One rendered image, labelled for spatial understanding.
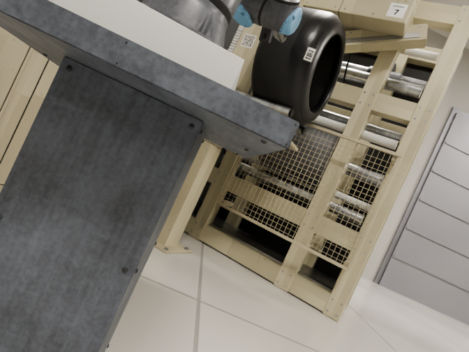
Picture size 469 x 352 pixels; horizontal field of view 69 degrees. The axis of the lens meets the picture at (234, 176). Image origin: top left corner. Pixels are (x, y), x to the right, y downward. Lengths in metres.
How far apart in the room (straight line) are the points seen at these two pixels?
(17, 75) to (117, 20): 1.00
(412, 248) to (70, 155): 5.36
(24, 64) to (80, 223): 1.03
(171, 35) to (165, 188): 0.24
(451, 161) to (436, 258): 1.42
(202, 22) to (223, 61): 0.13
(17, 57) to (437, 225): 5.40
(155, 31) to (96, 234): 0.34
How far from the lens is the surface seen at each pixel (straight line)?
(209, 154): 1.89
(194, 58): 0.58
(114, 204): 0.61
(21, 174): 0.65
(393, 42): 2.33
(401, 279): 5.72
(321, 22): 1.76
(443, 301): 6.16
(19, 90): 1.53
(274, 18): 1.24
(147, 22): 0.60
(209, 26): 0.69
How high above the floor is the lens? 0.49
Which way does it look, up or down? 1 degrees up
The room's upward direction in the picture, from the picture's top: 25 degrees clockwise
